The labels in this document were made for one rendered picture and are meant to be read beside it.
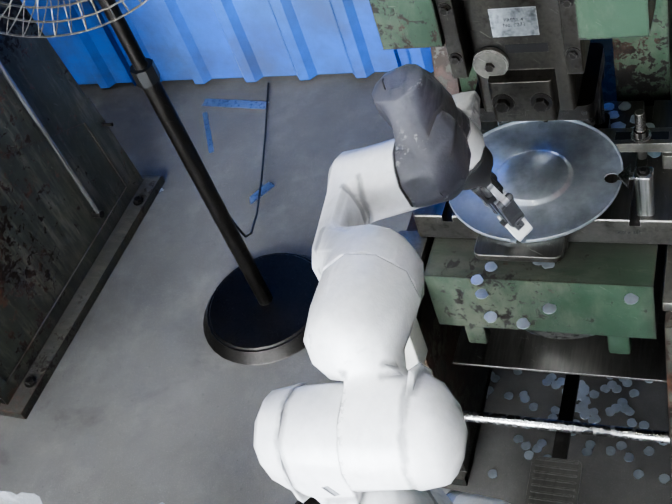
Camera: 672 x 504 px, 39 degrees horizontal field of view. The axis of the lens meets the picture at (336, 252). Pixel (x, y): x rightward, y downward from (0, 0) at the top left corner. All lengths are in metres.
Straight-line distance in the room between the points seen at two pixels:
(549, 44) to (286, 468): 0.80
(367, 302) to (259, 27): 2.39
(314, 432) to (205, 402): 1.60
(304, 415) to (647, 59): 1.09
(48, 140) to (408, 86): 1.76
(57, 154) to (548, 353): 1.55
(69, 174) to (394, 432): 2.12
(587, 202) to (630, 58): 0.36
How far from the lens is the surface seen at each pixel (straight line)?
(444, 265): 1.69
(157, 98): 2.12
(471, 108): 1.31
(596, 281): 1.62
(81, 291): 2.93
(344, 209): 1.15
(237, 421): 2.44
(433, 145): 1.16
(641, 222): 1.63
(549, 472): 1.98
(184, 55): 3.43
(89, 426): 2.64
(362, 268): 0.95
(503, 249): 1.51
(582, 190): 1.57
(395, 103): 1.18
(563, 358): 1.94
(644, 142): 1.68
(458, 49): 1.46
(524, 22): 1.45
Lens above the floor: 1.90
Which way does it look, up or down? 45 degrees down
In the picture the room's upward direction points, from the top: 23 degrees counter-clockwise
